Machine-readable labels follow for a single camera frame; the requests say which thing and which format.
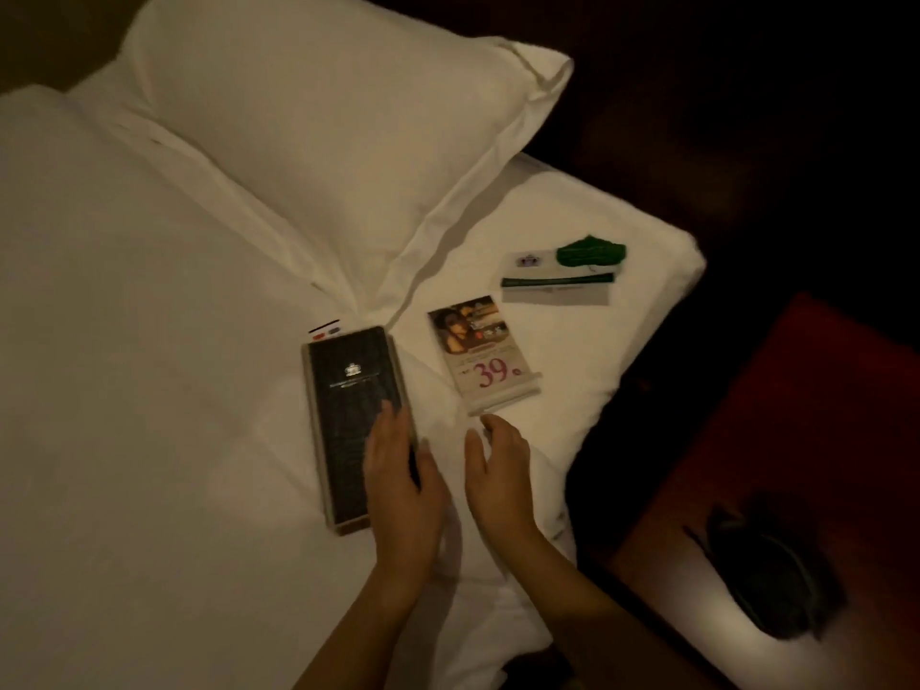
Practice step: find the black telephone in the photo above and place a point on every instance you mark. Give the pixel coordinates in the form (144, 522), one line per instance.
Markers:
(769, 567)

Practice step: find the person's right hand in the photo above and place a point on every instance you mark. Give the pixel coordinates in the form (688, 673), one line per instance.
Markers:
(503, 488)

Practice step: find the white duvet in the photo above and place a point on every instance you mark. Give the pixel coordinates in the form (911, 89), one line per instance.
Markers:
(158, 395)

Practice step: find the person's left forearm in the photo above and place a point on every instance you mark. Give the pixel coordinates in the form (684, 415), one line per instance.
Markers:
(359, 632)

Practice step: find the green leaf-shaped tag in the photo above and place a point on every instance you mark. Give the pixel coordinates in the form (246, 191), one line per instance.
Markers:
(591, 252)

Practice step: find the person's right forearm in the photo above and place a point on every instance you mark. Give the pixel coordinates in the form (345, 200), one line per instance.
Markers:
(596, 617)

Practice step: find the white bed sheet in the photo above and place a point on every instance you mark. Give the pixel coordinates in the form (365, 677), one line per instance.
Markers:
(575, 337)

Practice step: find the white pillow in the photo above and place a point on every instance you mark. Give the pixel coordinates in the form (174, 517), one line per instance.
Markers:
(330, 129)

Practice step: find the photo promo card stand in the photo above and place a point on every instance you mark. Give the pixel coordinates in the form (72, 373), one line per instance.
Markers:
(485, 355)

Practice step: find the person's right thumb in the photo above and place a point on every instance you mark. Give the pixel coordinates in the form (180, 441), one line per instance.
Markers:
(475, 456)

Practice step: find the reddish wooden nightstand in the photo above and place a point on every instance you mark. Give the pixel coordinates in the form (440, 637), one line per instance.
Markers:
(790, 495)

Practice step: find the person's left hand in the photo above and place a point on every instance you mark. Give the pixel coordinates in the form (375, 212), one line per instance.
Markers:
(404, 495)

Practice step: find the person's left thumb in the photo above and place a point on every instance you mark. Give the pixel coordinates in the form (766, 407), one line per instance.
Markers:
(433, 470)

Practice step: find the card with red blue dots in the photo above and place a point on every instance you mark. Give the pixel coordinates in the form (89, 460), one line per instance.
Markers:
(325, 330)

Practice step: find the black menu folder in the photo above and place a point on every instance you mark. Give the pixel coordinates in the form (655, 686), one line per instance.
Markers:
(348, 423)

